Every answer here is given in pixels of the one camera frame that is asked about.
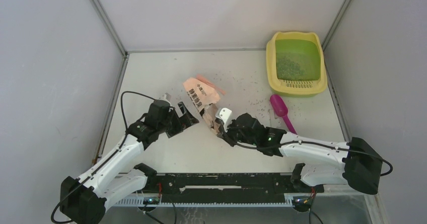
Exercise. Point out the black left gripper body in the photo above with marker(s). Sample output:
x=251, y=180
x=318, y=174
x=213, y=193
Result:
x=163, y=125

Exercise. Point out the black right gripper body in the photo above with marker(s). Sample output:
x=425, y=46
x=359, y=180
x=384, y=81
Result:
x=234, y=135

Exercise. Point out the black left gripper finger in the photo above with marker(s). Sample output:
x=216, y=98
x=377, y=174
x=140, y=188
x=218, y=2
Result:
x=174, y=125
x=186, y=119

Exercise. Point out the pink cat litter bag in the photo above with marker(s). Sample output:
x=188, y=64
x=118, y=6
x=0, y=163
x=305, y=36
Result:
x=204, y=96

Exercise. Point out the magenta plastic scoop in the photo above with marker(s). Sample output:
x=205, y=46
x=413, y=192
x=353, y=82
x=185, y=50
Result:
x=280, y=109

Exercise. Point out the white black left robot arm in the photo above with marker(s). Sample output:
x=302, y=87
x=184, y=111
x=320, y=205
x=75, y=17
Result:
x=103, y=172

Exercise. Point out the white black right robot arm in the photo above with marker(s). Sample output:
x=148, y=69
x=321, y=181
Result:
x=354, y=163

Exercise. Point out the green litter pellets pile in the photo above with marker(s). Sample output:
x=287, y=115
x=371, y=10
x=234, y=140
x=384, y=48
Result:
x=292, y=66

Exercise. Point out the yellow green litter box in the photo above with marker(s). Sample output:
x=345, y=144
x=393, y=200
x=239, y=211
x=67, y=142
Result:
x=307, y=43

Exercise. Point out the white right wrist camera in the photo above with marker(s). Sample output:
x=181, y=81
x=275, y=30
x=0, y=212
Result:
x=224, y=118

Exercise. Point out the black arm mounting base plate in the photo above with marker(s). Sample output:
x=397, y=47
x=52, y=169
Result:
x=226, y=188

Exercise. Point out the aluminium front frame rail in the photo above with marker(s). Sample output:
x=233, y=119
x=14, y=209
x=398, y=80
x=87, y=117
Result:
x=293, y=200

